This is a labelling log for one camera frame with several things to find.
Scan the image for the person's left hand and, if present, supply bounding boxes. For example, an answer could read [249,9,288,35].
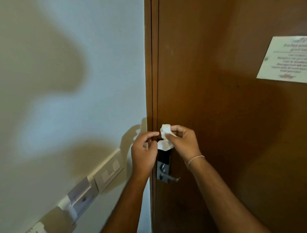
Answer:
[131,131,160,177]

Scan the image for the person's right hand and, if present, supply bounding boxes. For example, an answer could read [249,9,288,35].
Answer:
[165,125,202,166]

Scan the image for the white tissue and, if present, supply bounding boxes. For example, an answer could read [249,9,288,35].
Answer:
[157,124,178,152]

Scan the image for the person's right forearm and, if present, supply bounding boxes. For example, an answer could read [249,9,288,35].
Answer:
[187,155,271,233]

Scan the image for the person's left forearm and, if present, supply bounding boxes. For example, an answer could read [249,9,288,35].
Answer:
[100,169,153,233]

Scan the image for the black silver electronic door lock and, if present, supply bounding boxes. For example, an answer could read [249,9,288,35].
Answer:
[156,148,181,184]

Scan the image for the brown wooden door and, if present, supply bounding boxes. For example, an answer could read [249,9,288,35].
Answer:
[157,0,307,233]

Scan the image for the grey key card holder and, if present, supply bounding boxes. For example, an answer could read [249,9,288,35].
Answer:
[68,177,99,216]

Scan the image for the white printed paper notice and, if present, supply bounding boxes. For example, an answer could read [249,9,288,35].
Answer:
[256,36,307,84]

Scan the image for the white thread bracelet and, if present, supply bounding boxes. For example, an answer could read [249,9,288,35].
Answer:
[187,155,205,170]

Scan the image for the silver door lever handle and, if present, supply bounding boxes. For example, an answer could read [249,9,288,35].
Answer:
[160,164,181,183]

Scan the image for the white double wall switch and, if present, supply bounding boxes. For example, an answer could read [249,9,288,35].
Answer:
[93,149,125,194]

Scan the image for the brown wooden door frame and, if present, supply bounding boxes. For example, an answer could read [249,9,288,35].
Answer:
[144,0,159,233]

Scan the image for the white wall switch plate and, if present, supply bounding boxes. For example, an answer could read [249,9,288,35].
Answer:
[26,221,48,233]

